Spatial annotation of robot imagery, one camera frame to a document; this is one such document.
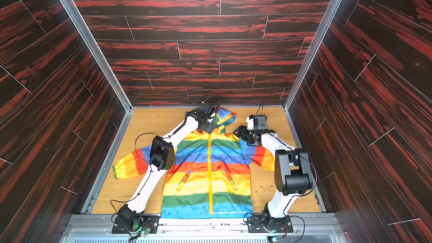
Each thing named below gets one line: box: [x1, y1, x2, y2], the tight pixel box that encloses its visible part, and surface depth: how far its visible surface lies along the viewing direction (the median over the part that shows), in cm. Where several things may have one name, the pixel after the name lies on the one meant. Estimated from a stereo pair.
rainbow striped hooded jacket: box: [111, 108, 276, 219], surface depth 90 cm
